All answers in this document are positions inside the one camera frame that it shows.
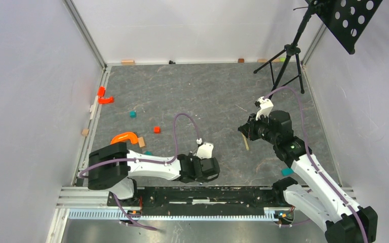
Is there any black music stand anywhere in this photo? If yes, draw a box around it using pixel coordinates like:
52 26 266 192
253 0 382 94

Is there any red block upright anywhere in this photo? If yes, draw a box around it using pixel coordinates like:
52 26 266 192
97 86 106 97

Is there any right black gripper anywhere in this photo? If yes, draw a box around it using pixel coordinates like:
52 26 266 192
239 111 279 145

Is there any wooden block at wall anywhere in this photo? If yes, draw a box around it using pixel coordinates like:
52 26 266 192
121 59 136 66

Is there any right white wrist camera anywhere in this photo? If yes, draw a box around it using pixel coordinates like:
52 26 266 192
254 96 274 120

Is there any teal block right side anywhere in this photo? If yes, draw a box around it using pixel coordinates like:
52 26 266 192
281 168 294 177

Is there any wooden block near arch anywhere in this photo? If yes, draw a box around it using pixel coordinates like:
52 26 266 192
138 137 146 148

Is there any red L-shaped block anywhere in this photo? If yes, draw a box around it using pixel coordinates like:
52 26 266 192
98 96 114 104

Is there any yellow highlighter pen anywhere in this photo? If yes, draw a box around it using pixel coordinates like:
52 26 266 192
242 134 250 151

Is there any orange U-shaped block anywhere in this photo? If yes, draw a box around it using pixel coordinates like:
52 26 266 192
110 132 139 144

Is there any small wooden block left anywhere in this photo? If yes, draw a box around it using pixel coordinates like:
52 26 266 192
81 129 90 137

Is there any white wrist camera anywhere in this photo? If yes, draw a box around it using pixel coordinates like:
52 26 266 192
194 138 214 159
254 96 274 120

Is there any white cable duct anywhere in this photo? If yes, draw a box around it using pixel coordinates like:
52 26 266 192
68 209 278 222

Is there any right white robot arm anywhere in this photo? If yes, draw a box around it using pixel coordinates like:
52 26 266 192
238 110 378 242

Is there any small red cube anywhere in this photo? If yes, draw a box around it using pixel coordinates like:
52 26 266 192
153 126 161 134

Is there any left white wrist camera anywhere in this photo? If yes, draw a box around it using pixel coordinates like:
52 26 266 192
194 138 214 159

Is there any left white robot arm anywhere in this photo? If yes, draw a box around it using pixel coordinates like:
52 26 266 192
79 142 220 206

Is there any small teal cube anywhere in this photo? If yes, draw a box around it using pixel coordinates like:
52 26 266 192
130 110 137 118

